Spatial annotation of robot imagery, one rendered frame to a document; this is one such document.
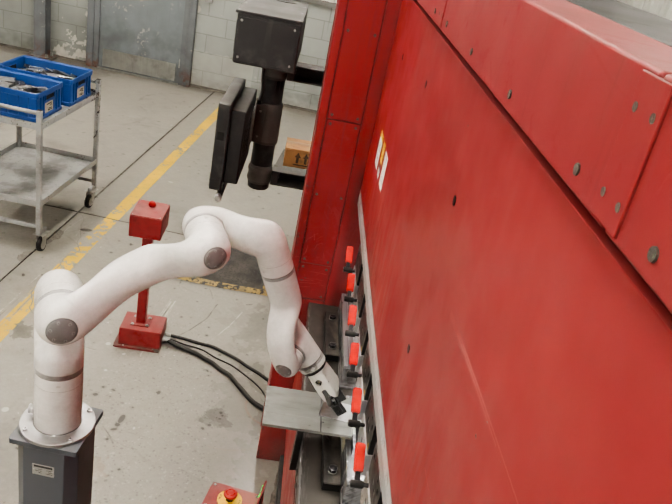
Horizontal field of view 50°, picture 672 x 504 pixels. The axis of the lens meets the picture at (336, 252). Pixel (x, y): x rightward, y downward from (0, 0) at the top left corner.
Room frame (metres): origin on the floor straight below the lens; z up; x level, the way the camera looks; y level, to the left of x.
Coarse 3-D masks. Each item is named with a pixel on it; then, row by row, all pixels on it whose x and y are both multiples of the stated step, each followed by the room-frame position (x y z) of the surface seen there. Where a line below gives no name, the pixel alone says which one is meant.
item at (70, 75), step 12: (12, 60) 4.70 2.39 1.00; (24, 60) 4.85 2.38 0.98; (36, 60) 4.85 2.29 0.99; (48, 60) 4.86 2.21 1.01; (24, 72) 4.50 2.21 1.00; (36, 72) 4.63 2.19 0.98; (48, 72) 4.72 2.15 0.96; (60, 72) 4.74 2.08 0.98; (72, 72) 4.85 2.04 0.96; (84, 72) 4.85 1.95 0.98; (72, 84) 4.54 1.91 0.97; (84, 84) 4.73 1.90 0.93; (72, 96) 4.55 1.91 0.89; (84, 96) 4.73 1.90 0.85
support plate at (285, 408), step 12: (276, 396) 1.77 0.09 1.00; (288, 396) 1.78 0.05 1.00; (300, 396) 1.79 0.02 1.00; (312, 396) 1.81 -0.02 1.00; (264, 408) 1.70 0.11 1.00; (276, 408) 1.71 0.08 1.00; (288, 408) 1.72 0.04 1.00; (300, 408) 1.74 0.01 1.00; (312, 408) 1.75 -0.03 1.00; (264, 420) 1.65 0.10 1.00; (276, 420) 1.66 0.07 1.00; (288, 420) 1.67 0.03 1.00; (300, 420) 1.68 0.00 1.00; (312, 420) 1.69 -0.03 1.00; (324, 420) 1.70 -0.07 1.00; (336, 420) 1.72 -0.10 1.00; (312, 432) 1.65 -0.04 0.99; (324, 432) 1.65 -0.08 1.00; (336, 432) 1.66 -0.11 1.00; (348, 432) 1.67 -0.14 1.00
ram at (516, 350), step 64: (448, 64) 1.52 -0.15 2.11; (384, 128) 2.30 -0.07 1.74; (448, 128) 1.36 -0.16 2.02; (512, 128) 0.98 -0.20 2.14; (384, 192) 1.98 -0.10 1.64; (448, 192) 1.23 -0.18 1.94; (512, 192) 0.89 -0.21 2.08; (384, 256) 1.72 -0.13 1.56; (448, 256) 1.11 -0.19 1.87; (512, 256) 0.82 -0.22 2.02; (576, 256) 0.65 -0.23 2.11; (384, 320) 1.51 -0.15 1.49; (448, 320) 1.00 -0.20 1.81; (512, 320) 0.75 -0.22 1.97; (576, 320) 0.61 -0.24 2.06; (640, 320) 0.51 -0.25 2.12; (384, 384) 1.33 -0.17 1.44; (448, 384) 0.91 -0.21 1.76; (512, 384) 0.69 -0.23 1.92; (576, 384) 0.56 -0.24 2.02; (640, 384) 0.47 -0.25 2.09; (448, 448) 0.82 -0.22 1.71; (512, 448) 0.64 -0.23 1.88; (576, 448) 0.52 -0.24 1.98; (640, 448) 0.44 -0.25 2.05
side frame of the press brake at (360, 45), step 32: (352, 0) 2.58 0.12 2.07; (384, 0) 2.59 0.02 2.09; (352, 32) 2.58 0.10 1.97; (384, 32) 2.59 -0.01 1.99; (352, 64) 2.58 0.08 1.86; (384, 64) 2.59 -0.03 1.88; (320, 96) 2.79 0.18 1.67; (352, 96) 2.59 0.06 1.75; (320, 128) 2.58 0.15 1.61; (352, 128) 2.59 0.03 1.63; (320, 160) 2.58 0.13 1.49; (352, 160) 2.59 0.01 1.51; (320, 192) 2.58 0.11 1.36; (352, 192) 2.59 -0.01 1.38; (320, 224) 2.58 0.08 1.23; (352, 224) 2.59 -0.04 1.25; (320, 256) 2.59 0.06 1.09; (320, 288) 2.59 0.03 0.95; (288, 384) 2.58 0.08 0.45
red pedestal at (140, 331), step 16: (144, 208) 3.29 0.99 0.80; (160, 208) 3.33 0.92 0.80; (144, 224) 3.20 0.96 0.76; (160, 224) 3.21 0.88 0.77; (144, 240) 3.27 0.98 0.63; (144, 304) 3.28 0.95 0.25; (128, 320) 3.29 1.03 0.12; (144, 320) 3.28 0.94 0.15; (160, 320) 3.35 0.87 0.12; (128, 336) 3.21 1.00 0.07; (144, 336) 3.22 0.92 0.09; (160, 336) 3.23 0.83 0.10
